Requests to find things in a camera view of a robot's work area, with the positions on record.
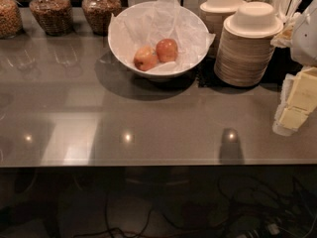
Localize middle glass cereal jar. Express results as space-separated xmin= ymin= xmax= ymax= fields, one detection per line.
xmin=29 ymin=0 xmax=73 ymax=36

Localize stack of paper bowls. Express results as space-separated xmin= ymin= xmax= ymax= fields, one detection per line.
xmin=199 ymin=0 xmax=244 ymax=58
xmin=214 ymin=2 xmax=283 ymax=87

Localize white plastic cutlery bundle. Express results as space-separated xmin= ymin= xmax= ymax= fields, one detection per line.
xmin=245 ymin=0 xmax=302 ymax=48

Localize front stack of paper bowls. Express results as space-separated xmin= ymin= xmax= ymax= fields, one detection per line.
xmin=214 ymin=2 xmax=283 ymax=87

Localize right glass cereal jar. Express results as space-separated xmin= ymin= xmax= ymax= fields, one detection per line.
xmin=81 ymin=0 xmax=122 ymax=36

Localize rear stack of paper bowls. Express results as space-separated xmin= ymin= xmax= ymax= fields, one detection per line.
xmin=199 ymin=0 xmax=244 ymax=58

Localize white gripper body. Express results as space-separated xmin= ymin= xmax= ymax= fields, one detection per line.
xmin=290 ymin=0 xmax=317 ymax=66

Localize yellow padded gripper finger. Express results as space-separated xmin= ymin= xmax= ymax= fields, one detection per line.
xmin=272 ymin=66 xmax=317 ymax=136

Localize red-yellow apple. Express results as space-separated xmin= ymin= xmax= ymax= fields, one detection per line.
xmin=156 ymin=39 xmax=178 ymax=62
xmin=134 ymin=46 xmax=159 ymax=71

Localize glass cereal jar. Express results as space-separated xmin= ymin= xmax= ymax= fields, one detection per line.
xmin=0 ymin=0 xmax=23 ymax=39
xmin=29 ymin=0 xmax=73 ymax=36
xmin=81 ymin=0 xmax=122 ymax=36

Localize white paper liner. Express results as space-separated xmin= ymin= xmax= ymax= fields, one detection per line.
xmin=109 ymin=0 xmax=216 ymax=73

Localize white ceramic bowl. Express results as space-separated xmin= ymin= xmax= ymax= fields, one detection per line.
xmin=107 ymin=1 xmax=210 ymax=79

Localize black cables under table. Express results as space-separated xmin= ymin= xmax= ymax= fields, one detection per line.
xmin=72 ymin=172 xmax=317 ymax=238

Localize left glass cereal jar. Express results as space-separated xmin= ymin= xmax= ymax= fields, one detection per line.
xmin=0 ymin=0 xmax=23 ymax=39

